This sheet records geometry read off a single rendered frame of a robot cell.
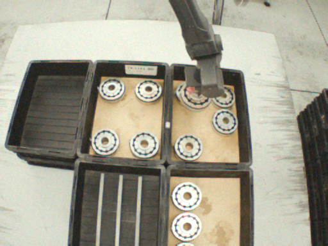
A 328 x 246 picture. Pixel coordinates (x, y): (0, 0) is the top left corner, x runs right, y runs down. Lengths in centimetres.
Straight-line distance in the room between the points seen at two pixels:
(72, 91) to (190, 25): 70
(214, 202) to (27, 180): 78
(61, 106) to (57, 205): 41
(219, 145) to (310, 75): 182
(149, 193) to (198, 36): 58
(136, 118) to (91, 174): 28
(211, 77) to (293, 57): 213
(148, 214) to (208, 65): 54
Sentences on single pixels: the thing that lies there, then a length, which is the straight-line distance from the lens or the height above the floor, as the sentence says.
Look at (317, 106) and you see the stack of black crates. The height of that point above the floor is 48.
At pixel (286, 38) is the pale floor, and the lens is 288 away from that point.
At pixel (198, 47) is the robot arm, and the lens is 62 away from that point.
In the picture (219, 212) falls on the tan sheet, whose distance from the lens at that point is 98.
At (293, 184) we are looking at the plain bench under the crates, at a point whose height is 70.
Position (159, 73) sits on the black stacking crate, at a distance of 109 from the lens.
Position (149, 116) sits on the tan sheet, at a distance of 104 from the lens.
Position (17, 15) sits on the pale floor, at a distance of 307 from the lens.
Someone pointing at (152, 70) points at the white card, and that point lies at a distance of 107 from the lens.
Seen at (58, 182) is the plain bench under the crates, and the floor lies 70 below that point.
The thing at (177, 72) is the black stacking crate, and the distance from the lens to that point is 108.
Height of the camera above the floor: 177
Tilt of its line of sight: 65 degrees down
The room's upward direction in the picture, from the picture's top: 9 degrees clockwise
